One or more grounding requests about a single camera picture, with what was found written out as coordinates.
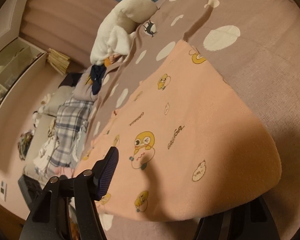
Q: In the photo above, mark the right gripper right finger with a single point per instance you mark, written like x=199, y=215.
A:
x=252, y=220

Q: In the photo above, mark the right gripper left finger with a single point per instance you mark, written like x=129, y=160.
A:
x=49, y=217

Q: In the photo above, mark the peach cartoon print shirt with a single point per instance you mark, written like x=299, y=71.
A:
x=188, y=146

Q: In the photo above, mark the pink small garment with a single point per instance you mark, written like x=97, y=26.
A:
x=64, y=171

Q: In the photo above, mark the plaid grey blanket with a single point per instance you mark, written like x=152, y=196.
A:
x=71, y=126

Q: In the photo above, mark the beige pillow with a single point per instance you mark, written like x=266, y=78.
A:
x=60, y=96

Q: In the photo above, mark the navy dark garment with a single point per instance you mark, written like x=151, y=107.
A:
x=96, y=74

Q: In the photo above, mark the white shelf unit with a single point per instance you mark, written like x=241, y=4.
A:
x=15, y=59

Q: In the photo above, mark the straw tassel bundle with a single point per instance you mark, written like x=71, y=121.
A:
x=58, y=61

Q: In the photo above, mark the mauve polka dot blanket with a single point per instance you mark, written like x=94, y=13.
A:
x=255, y=46

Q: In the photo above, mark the white plush toy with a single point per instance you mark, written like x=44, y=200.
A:
x=117, y=31

